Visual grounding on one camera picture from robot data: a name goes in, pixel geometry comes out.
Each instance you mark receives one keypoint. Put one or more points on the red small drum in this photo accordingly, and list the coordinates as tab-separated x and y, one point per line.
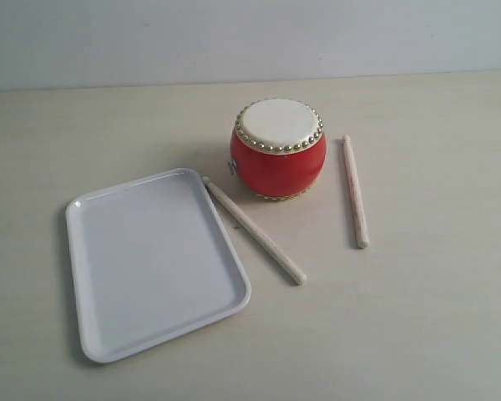
277	147

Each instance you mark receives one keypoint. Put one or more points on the white rectangular plastic tray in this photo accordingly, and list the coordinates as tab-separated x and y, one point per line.
151	261

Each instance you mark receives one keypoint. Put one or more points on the wooden drumstick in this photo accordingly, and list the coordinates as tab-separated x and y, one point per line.
359	216
283	260

